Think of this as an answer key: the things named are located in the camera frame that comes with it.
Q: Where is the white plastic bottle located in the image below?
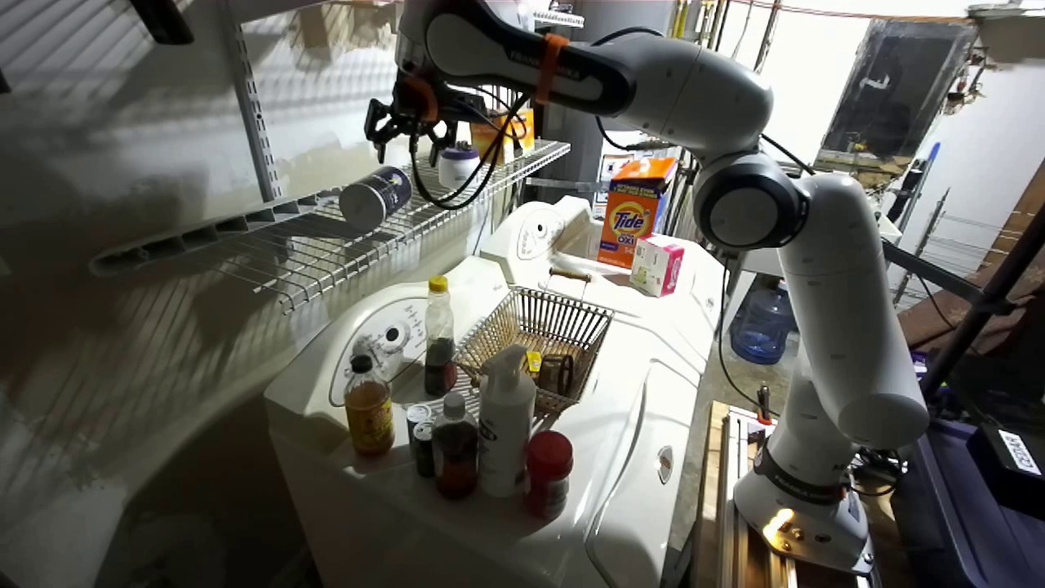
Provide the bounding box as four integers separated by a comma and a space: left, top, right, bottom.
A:
478, 343, 539, 502

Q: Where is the amber bottle yellow label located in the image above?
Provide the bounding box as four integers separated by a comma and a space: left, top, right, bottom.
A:
342, 353, 400, 462

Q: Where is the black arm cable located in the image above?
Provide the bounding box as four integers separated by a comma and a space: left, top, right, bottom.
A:
404, 24, 667, 217

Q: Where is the blue water jug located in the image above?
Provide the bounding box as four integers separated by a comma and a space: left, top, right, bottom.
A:
726, 276, 802, 371

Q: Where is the red canister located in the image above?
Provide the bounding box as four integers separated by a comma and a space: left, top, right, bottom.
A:
523, 429, 578, 522

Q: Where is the white orange carton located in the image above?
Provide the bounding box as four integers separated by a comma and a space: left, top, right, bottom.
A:
468, 102, 539, 166

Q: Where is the cream washing machine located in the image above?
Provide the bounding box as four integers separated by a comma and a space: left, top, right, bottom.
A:
262, 252, 722, 588

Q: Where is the orange detergent box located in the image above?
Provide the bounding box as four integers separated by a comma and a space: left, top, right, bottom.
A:
594, 156, 680, 276

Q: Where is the white wire shelf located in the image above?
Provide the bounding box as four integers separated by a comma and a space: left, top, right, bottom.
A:
87, 137, 574, 314

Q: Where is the blue bin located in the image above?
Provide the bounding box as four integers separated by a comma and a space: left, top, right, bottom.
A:
893, 418, 1045, 588

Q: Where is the dark blue salt container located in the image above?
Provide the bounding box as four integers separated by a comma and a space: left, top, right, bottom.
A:
337, 163, 419, 237

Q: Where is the clear bottle yellow cap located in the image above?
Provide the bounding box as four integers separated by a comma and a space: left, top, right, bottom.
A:
423, 270, 461, 402

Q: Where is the small dark jar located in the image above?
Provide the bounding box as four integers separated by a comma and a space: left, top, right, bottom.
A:
404, 402, 442, 482

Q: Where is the white slotted shelf rail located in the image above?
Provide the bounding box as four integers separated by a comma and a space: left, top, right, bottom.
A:
216, 0, 288, 206

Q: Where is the white jar purple lid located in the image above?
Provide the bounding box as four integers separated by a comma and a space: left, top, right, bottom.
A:
435, 140, 488, 195

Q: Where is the wooden pallet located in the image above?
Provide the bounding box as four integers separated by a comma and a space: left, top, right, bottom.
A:
693, 400, 790, 588

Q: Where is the small white pink box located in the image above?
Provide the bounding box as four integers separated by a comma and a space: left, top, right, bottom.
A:
630, 237, 688, 301

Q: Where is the bamboo basket wire frame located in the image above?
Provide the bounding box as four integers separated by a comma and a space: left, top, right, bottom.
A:
454, 283, 618, 426

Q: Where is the dark bottle white cap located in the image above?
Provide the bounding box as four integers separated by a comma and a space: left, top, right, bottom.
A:
430, 393, 485, 502

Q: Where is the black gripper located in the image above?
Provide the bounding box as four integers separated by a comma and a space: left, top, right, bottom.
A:
363, 67, 485, 163

